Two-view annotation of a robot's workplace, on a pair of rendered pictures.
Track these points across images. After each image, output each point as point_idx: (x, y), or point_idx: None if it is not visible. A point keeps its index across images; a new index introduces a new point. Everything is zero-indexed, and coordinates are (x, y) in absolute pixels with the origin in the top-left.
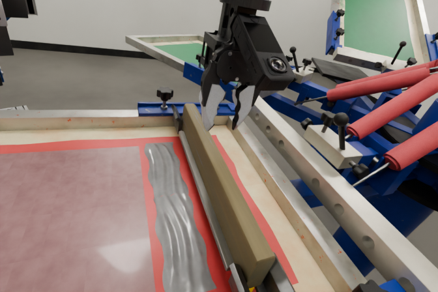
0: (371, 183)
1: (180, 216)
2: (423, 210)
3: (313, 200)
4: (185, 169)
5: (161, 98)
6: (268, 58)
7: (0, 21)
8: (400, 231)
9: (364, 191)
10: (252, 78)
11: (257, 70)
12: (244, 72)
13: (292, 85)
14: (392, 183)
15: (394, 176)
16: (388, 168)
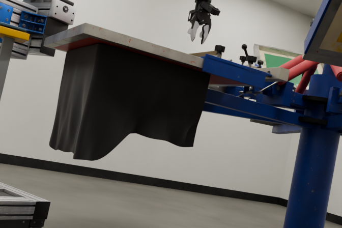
0: (277, 102)
1: None
2: (326, 142)
3: (245, 104)
4: None
5: None
6: (212, 6)
7: (71, 22)
8: (320, 166)
9: (277, 113)
10: (209, 11)
11: (210, 8)
12: (205, 18)
13: (229, 90)
14: (284, 94)
15: (283, 90)
16: (281, 89)
